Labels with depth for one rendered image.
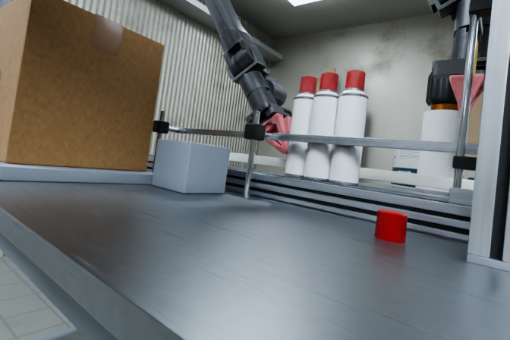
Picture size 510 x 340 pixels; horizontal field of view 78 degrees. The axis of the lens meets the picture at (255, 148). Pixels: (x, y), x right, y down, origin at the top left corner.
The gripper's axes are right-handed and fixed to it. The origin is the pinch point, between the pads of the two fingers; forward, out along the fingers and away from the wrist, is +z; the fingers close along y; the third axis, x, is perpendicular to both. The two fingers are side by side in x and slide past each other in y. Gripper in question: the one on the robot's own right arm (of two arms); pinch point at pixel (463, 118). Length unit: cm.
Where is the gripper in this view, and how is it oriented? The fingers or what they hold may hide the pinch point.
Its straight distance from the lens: 62.4
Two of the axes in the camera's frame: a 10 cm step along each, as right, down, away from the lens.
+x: -6.1, -1.0, -7.9
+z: -1.4, 9.9, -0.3
